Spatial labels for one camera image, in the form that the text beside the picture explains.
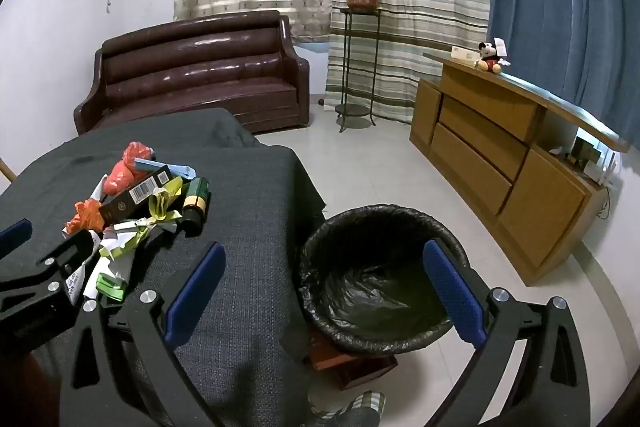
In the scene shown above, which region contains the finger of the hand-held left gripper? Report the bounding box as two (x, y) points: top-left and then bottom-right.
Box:
(0, 230), (102, 309)
(0, 218), (34, 261)

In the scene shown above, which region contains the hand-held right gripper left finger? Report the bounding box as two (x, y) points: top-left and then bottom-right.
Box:
(62, 242), (228, 427)

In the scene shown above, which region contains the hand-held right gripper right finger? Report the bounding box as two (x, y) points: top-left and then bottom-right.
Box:
(422, 237), (592, 427)

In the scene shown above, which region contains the orange plastic wrapper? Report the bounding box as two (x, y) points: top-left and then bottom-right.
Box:
(64, 199), (105, 236)

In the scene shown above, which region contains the green paper box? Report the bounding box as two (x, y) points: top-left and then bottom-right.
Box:
(95, 273), (126, 306)

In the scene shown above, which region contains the pile of paper scraps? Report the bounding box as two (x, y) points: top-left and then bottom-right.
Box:
(64, 177), (183, 308)

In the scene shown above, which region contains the black carton box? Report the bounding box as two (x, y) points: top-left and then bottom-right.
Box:
(99, 164), (173, 228)

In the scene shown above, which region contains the bin with black liner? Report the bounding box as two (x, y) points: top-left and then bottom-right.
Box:
(297, 204), (473, 355)

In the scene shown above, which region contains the green bottle with gold band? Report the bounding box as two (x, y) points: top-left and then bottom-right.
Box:
(181, 177), (211, 236)

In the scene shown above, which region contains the red plastic bag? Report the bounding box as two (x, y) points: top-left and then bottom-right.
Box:
(104, 142), (156, 196)

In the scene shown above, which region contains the blue paper box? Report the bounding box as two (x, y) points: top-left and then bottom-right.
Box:
(134, 158), (196, 180)

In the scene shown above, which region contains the dark grey tablecloth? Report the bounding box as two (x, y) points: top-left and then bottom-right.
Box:
(0, 107), (328, 427)

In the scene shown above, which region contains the brown box under bin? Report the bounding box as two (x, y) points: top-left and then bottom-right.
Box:
(302, 327), (400, 392)

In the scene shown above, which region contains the plaid cloth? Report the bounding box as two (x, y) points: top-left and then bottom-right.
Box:
(307, 389), (388, 427)

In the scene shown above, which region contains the wooden cabinet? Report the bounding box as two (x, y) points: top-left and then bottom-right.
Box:
(409, 52), (632, 287)

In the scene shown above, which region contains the white router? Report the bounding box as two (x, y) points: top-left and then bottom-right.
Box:
(582, 147), (621, 186)

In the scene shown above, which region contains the black metal plant stand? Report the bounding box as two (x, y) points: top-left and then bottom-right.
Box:
(334, 7), (383, 134)

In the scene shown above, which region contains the brown leather sofa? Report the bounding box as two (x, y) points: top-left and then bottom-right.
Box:
(73, 10), (311, 136)

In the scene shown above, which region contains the white tissue box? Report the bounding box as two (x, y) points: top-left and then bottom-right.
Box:
(450, 46), (482, 66)

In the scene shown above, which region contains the mouse plush toy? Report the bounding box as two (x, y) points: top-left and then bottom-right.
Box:
(474, 39), (512, 75)

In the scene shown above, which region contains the striped curtain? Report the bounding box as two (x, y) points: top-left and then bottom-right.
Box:
(325, 0), (493, 125)

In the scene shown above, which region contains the blue curtain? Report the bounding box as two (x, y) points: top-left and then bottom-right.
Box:
(485, 0), (640, 154)

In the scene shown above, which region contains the green power cable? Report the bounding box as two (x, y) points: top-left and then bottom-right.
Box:
(597, 184), (614, 221)

